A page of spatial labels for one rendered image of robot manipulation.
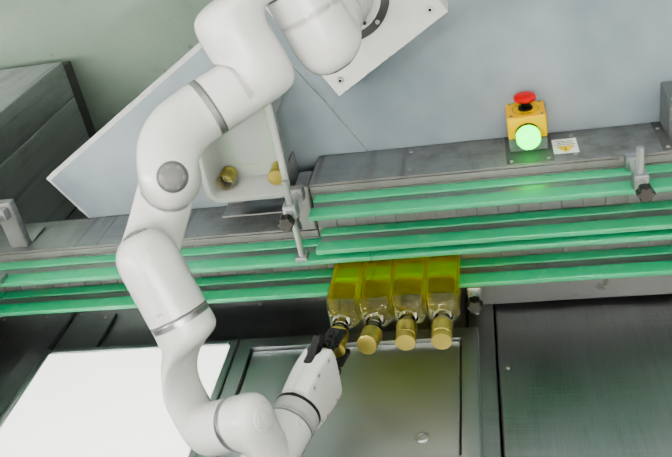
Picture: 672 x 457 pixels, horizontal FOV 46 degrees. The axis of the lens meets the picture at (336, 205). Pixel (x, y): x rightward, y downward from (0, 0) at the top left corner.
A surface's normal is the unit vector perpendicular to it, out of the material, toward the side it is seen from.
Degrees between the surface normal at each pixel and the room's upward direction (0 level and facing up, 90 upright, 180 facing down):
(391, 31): 5
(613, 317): 90
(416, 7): 5
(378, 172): 90
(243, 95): 35
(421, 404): 90
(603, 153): 90
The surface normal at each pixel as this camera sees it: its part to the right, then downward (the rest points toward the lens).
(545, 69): -0.14, 0.51
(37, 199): 0.97, -0.08
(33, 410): -0.18, -0.86
